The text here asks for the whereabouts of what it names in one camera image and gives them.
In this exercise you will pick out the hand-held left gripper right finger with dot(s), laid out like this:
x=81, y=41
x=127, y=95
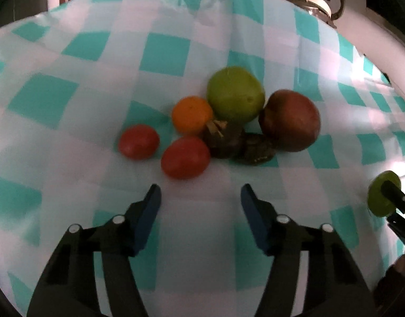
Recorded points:
x=253, y=214

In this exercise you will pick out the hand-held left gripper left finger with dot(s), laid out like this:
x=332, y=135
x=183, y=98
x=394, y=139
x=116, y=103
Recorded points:
x=149, y=214

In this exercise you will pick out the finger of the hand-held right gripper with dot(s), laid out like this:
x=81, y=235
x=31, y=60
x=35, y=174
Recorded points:
x=395, y=194
x=402, y=229

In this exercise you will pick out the small green lime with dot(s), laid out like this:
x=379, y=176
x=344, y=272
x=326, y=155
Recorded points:
x=376, y=198

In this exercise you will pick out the dark purple passion fruit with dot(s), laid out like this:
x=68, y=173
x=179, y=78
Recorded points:
x=257, y=150
x=225, y=143

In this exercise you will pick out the red tomato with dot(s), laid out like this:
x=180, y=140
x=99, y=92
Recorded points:
x=138, y=142
x=184, y=158

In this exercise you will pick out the dark red apple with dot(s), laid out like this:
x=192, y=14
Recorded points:
x=290, y=119

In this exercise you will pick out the orange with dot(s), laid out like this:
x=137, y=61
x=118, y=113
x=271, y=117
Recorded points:
x=191, y=114

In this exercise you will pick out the large green apple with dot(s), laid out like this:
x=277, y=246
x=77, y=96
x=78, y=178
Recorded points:
x=235, y=92

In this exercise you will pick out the teal white checked tablecloth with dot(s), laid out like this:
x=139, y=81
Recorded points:
x=90, y=158

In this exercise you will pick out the metal kettle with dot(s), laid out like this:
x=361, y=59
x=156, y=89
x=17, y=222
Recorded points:
x=313, y=1

